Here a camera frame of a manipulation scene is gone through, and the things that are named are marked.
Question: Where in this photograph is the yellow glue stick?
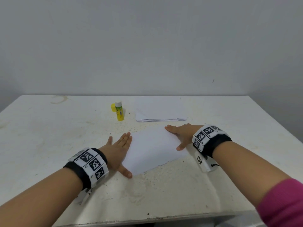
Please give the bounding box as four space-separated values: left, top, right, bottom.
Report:
115 102 126 122

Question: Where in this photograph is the person's right hand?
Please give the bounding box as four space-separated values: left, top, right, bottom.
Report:
164 123 205 152

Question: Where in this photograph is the glued white paper sheet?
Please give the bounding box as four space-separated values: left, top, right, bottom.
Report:
135 96 190 123
121 124 191 176

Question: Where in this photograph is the person's left forearm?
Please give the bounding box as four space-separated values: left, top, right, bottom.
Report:
0 168 83 227

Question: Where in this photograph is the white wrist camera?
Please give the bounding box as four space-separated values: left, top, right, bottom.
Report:
76 188 94 205
195 151 219 174

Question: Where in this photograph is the person's right forearm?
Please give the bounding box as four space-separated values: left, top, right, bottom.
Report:
213 141 292 208

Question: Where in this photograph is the black marker wristband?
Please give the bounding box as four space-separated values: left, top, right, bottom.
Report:
191 125 233 159
63 147 110 190

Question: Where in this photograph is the pink sleeve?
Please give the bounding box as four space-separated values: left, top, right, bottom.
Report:
257 178 303 227

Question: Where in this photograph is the person's left hand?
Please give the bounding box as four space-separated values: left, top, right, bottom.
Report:
98 132 134 179

